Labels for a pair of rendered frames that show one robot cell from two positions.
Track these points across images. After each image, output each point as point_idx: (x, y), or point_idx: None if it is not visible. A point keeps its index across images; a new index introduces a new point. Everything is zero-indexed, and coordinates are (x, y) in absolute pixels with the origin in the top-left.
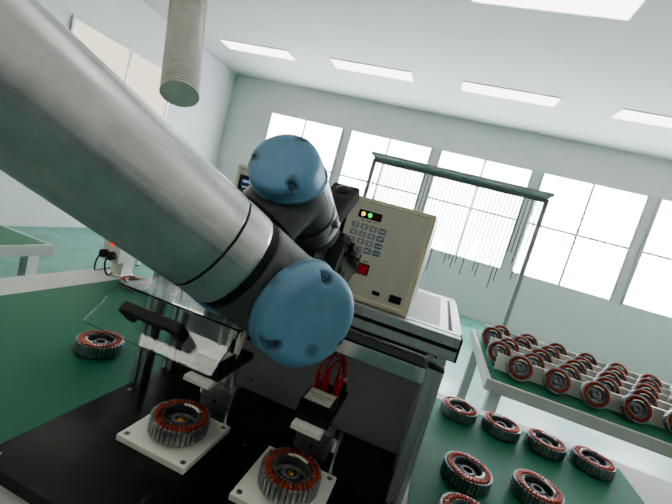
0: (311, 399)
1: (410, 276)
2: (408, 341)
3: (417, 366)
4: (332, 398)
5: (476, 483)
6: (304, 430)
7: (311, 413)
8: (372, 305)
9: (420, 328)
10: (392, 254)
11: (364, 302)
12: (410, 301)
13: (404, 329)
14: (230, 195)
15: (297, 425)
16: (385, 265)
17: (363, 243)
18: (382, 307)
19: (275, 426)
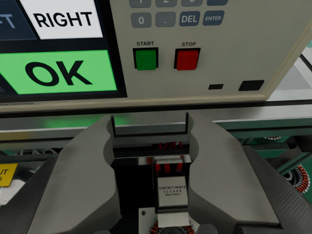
0: (167, 203)
1: (292, 41)
2: (276, 133)
3: (283, 149)
4: (182, 183)
5: (278, 137)
6: (172, 226)
7: (172, 211)
8: (211, 102)
9: (301, 119)
10: (257, 6)
11: (198, 102)
12: (281, 81)
13: (273, 126)
14: None
15: (165, 226)
16: (237, 36)
17: (177, 2)
18: (229, 100)
19: (131, 177)
